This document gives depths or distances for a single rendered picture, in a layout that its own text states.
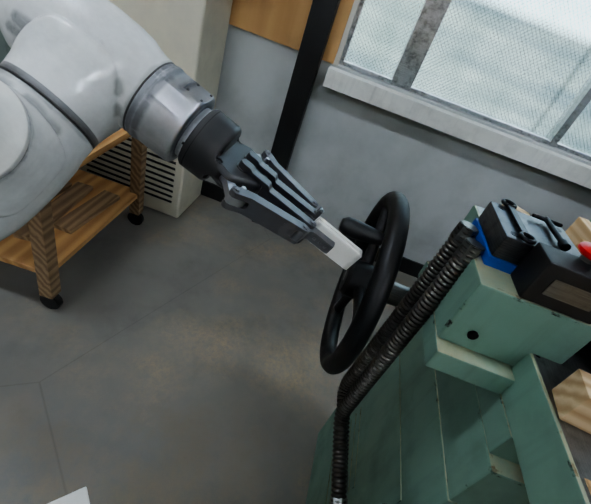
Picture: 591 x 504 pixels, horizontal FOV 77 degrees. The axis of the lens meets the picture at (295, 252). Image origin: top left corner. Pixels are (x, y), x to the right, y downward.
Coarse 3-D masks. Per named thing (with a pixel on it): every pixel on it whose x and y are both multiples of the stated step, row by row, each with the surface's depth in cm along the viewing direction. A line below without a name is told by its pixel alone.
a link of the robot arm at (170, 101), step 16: (160, 80) 37; (176, 80) 38; (192, 80) 39; (144, 96) 36; (160, 96) 37; (176, 96) 37; (192, 96) 38; (208, 96) 40; (128, 112) 37; (144, 112) 37; (160, 112) 37; (176, 112) 37; (192, 112) 38; (208, 112) 40; (128, 128) 39; (144, 128) 38; (160, 128) 38; (176, 128) 37; (192, 128) 39; (144, 144) 40; (160, 144) 39; (176, 144) 39
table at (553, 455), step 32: (448, 352) 42; (576, 352) 44; (480, 384) 43; (512, 384) 42; (544, 384) 38; (512, 416) 40; (544, 416) 36; (544, 448) 35; (576, 448) 33; (544, 480) 34; (576, 480) 31
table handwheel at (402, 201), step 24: (384, 216) 57; (408, 216) 47; (384, 240) 45; (360, 264) 56; (384, 264) 43; (336, 288) 70; (360, 288) 54; (384, 288) 43; (408, 288) 57; (336, 312) 67; (360, 312) 44; (336, 336) 64; (360, 336) 44; (336, 360) 48
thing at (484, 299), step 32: (480, 256) 43; (480, 288) 38; (512, 288) 39; (448, 320) 42; (480, 320) 41; (512, 320) 40; (544, 320) 39; (576, 320) 38; (480, 352) 43; (512, 352) 42; (544, 352) 41
